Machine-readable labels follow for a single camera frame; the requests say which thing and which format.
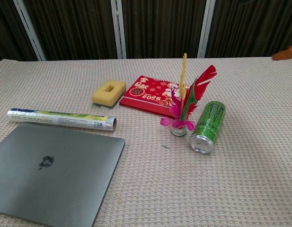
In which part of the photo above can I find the grey closed laptop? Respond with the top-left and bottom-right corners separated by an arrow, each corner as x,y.
0,122 -> 126,227

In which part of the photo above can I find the black pleated screen panel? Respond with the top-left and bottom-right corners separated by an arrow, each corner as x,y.
206,0 -> 292,58
121,0 -> 207,59
0,0 -> 39,63
24,0 -> 119,61

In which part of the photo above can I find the cling film roll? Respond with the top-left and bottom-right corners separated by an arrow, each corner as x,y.
7,108 -> 117,132

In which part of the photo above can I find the colourful feather shuttlecock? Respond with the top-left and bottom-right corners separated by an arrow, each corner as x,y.
159,53 -> 218,137

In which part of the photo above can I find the beige woven tablecloth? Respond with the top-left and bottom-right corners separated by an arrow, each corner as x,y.
0,56 -> 292,227

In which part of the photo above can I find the red 2026 desk calendar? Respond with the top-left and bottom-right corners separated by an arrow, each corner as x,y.
119,75 -> 192,118

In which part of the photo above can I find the white screen frame post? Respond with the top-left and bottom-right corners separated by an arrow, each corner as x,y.
112,0 -> 127,59
197,0 -> 217,59
12,0 -> 46,61

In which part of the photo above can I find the green energy drink can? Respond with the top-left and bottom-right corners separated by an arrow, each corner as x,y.
189,100 -> 226,154

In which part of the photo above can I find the yellow sponge with hole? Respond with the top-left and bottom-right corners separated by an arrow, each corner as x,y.
90,79 -> 126,109

